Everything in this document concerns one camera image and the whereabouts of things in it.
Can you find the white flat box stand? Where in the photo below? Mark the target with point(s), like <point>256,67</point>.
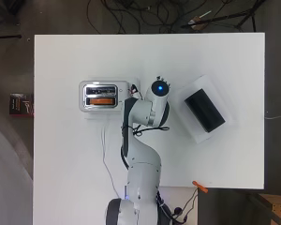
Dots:
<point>203,87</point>

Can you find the orange clamp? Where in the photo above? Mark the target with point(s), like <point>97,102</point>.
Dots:
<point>199,186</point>

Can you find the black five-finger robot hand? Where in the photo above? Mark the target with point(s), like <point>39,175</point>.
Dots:
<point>161,78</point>

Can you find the white steel toaster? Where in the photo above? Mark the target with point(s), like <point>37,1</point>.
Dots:
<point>121,93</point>

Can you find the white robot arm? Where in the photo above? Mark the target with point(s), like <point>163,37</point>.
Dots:
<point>143,168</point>

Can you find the black foam block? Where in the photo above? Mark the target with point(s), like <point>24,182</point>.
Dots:
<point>204,110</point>

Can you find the toy bread slice orange crust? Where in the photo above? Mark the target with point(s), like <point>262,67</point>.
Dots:
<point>101,101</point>

